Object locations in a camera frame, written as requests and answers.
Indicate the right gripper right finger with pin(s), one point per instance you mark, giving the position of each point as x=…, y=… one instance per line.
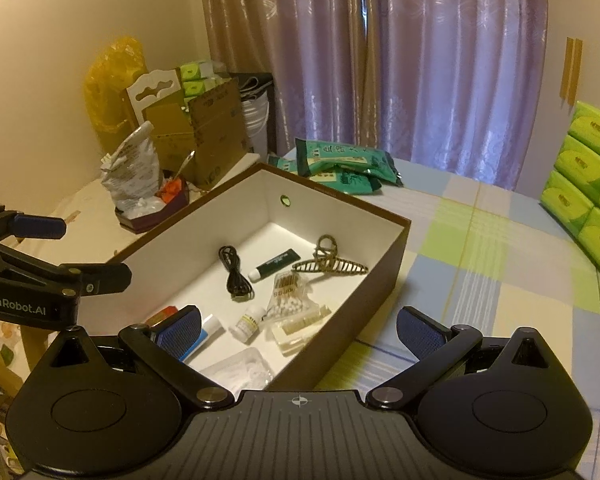
x=439, y=351

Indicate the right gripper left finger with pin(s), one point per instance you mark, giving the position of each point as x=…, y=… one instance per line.
x=160, y=348

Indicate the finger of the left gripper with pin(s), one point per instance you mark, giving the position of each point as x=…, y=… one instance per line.
x=20, y=225
x=41, y=295

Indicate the red candy packet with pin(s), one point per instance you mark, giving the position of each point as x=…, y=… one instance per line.
x=162, y=315

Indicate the blue cream tube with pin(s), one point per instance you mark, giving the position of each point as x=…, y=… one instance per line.
x=210, y=326

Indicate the white pill bottle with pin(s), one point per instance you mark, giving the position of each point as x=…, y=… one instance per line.
x=248, y=324

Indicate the clear floss pick box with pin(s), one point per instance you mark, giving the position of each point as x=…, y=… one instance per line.
x=245, y=370

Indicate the white hair claw clip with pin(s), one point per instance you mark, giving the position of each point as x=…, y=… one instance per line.
x=292, y=334

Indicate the cotton swab packet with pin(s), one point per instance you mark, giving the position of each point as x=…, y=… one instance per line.
x=289, y=297

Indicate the leopard hair claw clip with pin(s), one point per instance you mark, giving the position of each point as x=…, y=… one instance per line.
x=326, y=260

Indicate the dark green small tube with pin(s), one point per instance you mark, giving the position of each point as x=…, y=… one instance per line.
x=273, y=265

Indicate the checkered tablecloth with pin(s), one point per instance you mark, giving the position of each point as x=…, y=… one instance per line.
x=490, y=258

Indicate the dark wooden tray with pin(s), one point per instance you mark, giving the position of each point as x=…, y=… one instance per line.
x=147, y=213

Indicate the crumpled silver bag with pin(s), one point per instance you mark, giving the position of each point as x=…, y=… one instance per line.
x=133, y=171

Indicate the yellow plastic bag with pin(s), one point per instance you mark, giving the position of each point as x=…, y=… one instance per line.
x=114, y=70

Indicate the green wet wipe packets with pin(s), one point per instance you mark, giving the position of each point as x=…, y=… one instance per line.
x=346, y=168

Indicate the green tissue pack stack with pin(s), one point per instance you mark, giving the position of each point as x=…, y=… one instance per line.
x=572, y=191

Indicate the brown cardboard carton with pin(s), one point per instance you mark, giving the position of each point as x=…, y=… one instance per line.
x=201, y=139

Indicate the white paper bag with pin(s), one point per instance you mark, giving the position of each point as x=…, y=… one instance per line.
x=257, y=92

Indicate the purple curtain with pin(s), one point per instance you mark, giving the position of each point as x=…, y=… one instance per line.
x=449, y=84

